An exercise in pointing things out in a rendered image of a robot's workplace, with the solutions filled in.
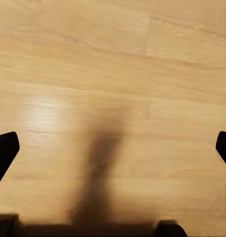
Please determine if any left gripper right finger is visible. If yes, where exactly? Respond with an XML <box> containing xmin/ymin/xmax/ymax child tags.
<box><xmin>216</xmin><ymin>131</ymin><xmax>226</xmax><ymax>163</ymax></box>

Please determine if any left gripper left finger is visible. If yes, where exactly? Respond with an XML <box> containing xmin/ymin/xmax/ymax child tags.
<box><xmin>0</xmin><ymin>131</ymin><xmax>20</xmax><ymax>181</ymax></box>

